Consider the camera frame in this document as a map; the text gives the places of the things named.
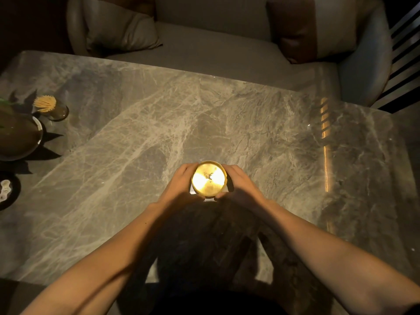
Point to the black round ashtray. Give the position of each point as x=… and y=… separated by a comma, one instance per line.
x=7, y=191

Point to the person's right hand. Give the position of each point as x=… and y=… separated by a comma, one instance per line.
x=242, y=190

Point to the grey upholstered sofa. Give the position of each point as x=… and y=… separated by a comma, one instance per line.
x=229, y=45

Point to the person's right thumb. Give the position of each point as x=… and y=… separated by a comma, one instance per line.
x=223, y=195

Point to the person's left thumb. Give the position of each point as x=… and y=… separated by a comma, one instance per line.
x=196, y=197

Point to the person's left hand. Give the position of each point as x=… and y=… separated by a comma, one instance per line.
x=177, y=190

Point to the striped slatted panel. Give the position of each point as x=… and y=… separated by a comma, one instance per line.
x=398, y=62

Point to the dark round plant pot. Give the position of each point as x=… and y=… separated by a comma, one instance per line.
x=18, y=134

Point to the person's right forearm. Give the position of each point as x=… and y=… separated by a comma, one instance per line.
x=331, y=255

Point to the bundle of wooden toothpicks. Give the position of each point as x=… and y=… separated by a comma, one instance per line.
x=45, y=103

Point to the person's left forearm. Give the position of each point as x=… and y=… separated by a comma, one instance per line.
x=95, y=259

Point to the brown and beige cushion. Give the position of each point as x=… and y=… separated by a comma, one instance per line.
x=315, y=27

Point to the glass toothpick holder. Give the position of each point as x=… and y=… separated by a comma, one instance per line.
x=56, y=111

